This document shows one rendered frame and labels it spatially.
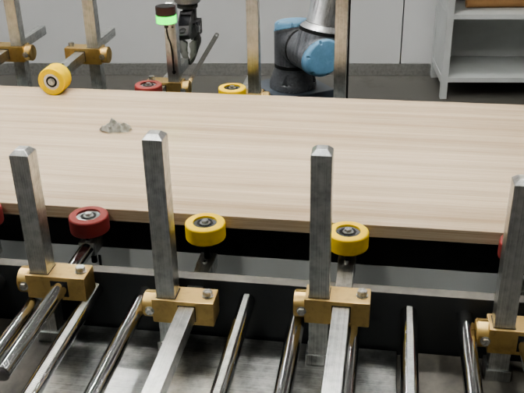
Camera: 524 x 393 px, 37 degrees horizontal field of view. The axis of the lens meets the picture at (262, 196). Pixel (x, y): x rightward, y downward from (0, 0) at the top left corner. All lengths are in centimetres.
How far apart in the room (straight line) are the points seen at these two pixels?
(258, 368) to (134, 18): 402
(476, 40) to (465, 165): 349
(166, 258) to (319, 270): 27
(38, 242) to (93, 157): 45
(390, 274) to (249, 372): 36
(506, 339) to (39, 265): 84
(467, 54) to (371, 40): 63
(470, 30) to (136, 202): 385
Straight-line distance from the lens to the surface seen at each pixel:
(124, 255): 169
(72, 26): 540
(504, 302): 139
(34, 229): 146
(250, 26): 234
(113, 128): 201
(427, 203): 163
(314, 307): 139
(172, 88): 245
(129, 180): 174
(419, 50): 525
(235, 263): 163
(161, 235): 138
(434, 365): 150
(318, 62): 293
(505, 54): 534
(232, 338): 137
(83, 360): 153
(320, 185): 127
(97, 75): 252
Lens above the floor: 164
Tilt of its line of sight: 27 degrees down
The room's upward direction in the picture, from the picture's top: 1 degrees counter-clockwise
